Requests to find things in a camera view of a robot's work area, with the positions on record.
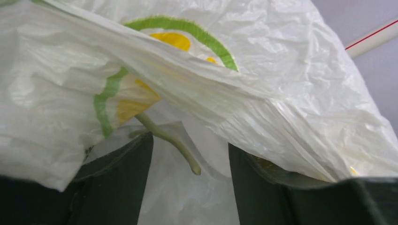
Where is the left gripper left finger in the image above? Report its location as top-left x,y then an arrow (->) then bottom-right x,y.
0,133 -> 153,225

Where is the white pvc pipe frame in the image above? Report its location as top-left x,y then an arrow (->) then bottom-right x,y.
345,17 -> 398,59

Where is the white plastic bag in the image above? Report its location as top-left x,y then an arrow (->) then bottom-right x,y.
0,0 -> 398,225

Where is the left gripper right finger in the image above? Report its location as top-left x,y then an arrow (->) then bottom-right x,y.
229,144 -> 398,225

